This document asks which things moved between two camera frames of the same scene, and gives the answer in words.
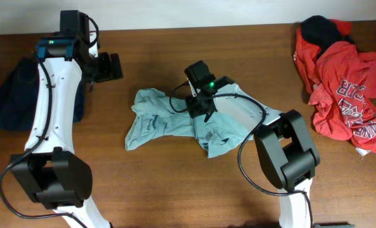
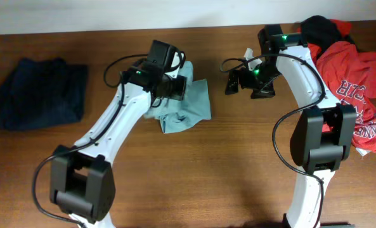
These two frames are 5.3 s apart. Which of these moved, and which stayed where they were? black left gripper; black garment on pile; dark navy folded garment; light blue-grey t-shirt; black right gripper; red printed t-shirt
Moved: black left gripper; black right gripper; light blue-grey t-shirt
Stayed: dark navy folded garment; red printed t-shirt; black garment on pile
